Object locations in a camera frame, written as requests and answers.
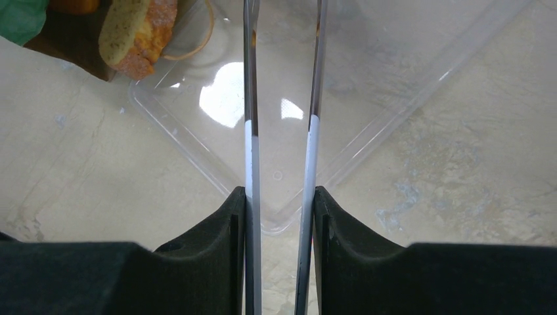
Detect green paper bag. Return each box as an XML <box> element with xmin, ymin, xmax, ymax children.
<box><xmin>0</xmin><ymin>0</ymin><xmax>219</xmax><ymax>83</ymax></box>

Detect metal tongs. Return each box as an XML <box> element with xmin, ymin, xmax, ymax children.
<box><xmin>243</xmin><ymin>1</ymin><xmax>328</xmax><ymax>314</ymax></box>

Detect clear plastic tray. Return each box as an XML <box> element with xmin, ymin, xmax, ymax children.
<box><xmin>128</xmin><ymin>1</ymin><xmax>525</xmax><ymax>235</ymax></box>

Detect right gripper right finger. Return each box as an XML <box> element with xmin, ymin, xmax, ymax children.
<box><xmin>313</xmin><ymin>186</ymin><xmax>556</xmax><ymax>314</ymax></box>

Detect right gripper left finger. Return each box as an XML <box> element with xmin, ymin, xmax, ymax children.
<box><xmin>1</xmin><ymin>187</ymin><xmax>246</xmax><ymax>314</ymax></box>

